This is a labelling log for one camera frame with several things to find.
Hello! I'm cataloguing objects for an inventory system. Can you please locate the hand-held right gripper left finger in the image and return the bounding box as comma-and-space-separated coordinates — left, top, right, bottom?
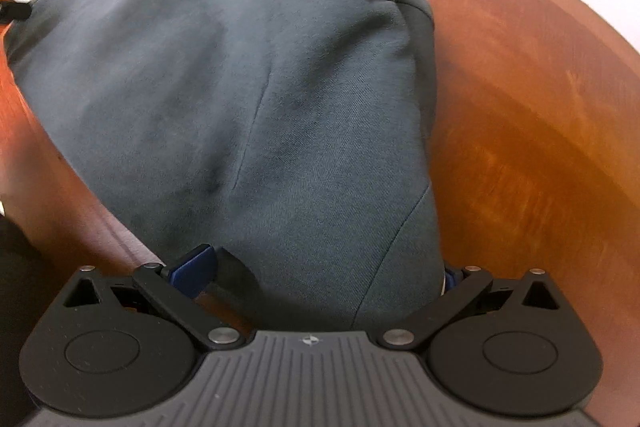
62, 244, 245, 352

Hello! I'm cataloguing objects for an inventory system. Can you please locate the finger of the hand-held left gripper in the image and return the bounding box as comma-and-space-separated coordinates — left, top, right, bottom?
0, 2, 34, 24

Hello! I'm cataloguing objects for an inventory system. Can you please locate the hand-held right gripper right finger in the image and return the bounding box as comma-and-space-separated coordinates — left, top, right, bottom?
377, 263, 565, 352

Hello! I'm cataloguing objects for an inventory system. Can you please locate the dark grey jacket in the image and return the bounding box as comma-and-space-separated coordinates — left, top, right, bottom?
2, 0, 453, 334

